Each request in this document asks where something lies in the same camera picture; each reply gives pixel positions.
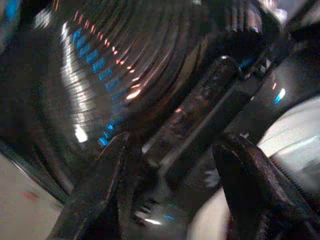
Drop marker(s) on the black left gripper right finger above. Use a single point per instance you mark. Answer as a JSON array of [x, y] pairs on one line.
[[260, 190]]

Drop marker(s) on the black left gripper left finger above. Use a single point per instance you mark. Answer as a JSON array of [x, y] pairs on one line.
[[92, 185]]

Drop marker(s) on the white washing machine body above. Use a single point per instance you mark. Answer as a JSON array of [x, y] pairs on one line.
[[295, 140]]

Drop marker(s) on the steel washing machine drum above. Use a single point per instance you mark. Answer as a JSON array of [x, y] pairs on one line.
[[80, 82]]

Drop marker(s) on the dark drum lifter rib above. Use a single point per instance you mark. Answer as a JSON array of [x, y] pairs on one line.
[[207, 105]]

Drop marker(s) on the dark grey rubber door seal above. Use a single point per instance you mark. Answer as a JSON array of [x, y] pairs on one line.
[[287, 75]]

